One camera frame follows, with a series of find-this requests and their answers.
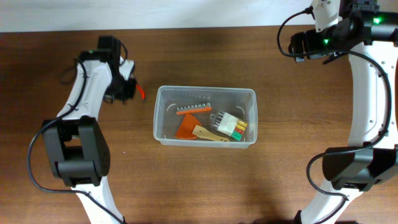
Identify red-handled pliers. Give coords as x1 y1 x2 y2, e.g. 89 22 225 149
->
136 84 146 101

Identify clear plastic container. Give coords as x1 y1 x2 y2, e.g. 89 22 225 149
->
153 85 258 149

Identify orange socket rail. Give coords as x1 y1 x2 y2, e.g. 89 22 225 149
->
176 103 212 115

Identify orange scraper wooden handle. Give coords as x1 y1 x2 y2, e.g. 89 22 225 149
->
175 114 230 142

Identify colourful bit set case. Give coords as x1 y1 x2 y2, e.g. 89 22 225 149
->
210 110 248 141

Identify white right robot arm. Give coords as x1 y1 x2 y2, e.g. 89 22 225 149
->
284 0 397 223

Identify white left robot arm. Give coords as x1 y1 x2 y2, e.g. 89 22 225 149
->
38 36 137 223

